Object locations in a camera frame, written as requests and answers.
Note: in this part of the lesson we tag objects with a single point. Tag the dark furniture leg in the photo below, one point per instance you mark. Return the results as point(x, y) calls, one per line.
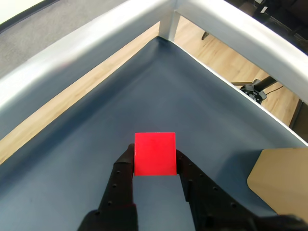
point(205, 35)

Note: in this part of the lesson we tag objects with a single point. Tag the black furniture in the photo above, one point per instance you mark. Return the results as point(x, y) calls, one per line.
point(284, 16)

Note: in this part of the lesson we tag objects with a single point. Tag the tan wooden board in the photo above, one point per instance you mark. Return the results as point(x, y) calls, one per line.
point(281, 178)

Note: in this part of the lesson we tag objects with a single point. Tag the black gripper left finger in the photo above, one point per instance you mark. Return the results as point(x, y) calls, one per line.
point(118, 192)

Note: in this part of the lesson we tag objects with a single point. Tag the white metal frame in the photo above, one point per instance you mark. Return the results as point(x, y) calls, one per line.
point(96, 38)

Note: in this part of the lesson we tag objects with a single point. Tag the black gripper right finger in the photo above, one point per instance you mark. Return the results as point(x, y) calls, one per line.
point(209, 204)

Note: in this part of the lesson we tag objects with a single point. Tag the dark grey table mat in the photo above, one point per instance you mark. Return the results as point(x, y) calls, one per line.
point(168, 96)

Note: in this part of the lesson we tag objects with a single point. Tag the red cube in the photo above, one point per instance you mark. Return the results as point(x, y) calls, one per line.
point(155, 154)

